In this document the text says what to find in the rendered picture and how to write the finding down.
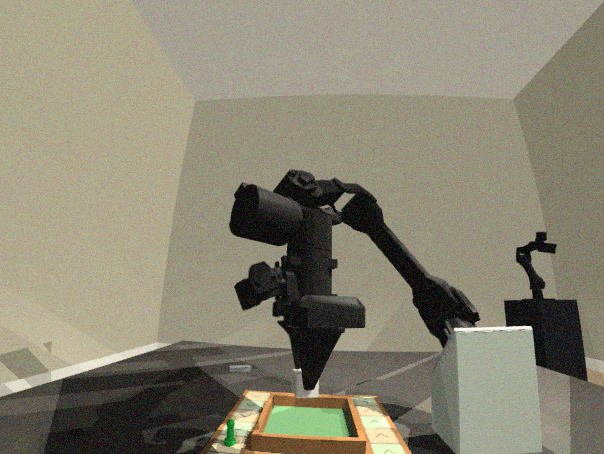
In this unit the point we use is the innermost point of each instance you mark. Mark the white die with black pips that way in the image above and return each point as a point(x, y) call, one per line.
point(297, 386)

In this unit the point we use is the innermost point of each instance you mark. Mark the green pawn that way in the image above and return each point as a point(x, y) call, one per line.
point(230, 440)

